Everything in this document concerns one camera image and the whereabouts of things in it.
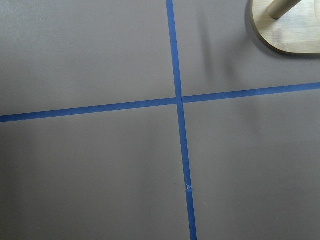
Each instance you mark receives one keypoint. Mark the wooden cup storage rack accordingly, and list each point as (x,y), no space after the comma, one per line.
(288,26)

